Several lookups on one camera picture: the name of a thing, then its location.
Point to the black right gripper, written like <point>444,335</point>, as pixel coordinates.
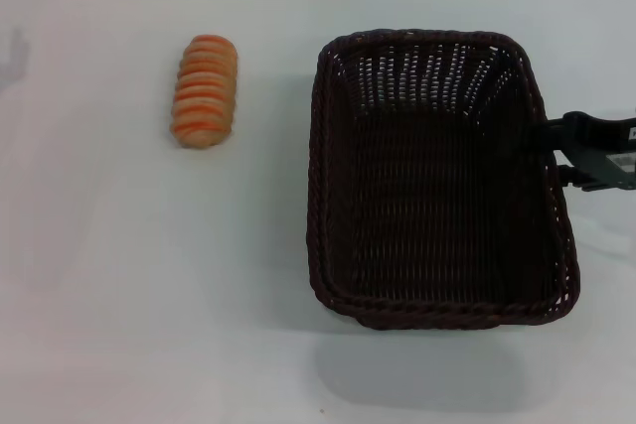
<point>598,151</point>

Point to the dark brown wicker basket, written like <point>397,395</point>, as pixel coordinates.
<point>427,225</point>

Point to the orange striped bread loaf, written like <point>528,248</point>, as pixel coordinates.
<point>205,96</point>

